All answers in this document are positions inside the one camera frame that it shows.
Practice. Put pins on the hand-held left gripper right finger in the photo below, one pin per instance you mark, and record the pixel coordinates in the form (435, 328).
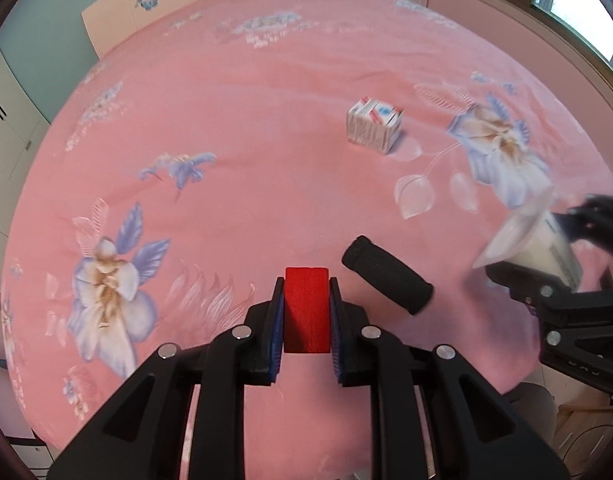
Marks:
(336, 350)

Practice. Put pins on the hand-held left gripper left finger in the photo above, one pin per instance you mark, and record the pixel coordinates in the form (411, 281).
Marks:
(277, 345)

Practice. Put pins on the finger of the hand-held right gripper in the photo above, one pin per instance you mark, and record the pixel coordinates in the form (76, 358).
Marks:
(531, 285)
(596, 220)

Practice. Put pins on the red block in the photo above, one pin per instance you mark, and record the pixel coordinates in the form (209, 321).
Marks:
(306, 310)

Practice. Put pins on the person's grey trousers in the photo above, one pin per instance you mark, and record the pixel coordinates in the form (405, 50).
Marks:
(533, 410)

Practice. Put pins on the black foam cylinder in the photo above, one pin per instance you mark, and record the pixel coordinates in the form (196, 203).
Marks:
(386, 277)

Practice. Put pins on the pink floral bedsheet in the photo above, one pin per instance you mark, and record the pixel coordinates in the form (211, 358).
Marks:
(286, 185)

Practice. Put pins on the white carton box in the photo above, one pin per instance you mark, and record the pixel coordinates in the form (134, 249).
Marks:
(374, 127)

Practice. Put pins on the white wardrobe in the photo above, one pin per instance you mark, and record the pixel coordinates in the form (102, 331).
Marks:
(6, 125)

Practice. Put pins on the cream bed headboard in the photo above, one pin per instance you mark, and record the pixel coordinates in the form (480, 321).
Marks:
(116, 20)

